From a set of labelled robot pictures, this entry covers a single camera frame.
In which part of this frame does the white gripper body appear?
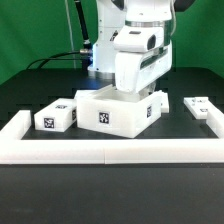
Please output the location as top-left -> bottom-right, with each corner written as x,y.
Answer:
114,26 -> 172,93

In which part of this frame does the white cabinet body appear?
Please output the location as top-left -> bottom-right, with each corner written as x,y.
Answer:
77,85 -> 161,138

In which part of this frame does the white cabinet door panel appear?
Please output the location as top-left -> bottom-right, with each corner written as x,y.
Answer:
184,97 -> 208,119

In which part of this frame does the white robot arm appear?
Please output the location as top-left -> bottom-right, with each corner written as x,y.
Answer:
88,0 -> 196,93

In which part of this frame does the white cabinet top box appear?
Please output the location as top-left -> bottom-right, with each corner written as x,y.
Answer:
34,98 -> 77,132

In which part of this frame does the white base tag plate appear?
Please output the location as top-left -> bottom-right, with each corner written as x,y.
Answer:
74,88 -> 109,100

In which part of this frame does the green backdrop curtain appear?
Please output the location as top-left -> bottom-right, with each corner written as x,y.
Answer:
0,0 -> 224,83

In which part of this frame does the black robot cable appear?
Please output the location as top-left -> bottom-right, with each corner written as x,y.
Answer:
26,0 -> 93,70

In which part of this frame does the white U-shaped fence frame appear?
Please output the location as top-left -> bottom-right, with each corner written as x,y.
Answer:
0,110 -> 224,164

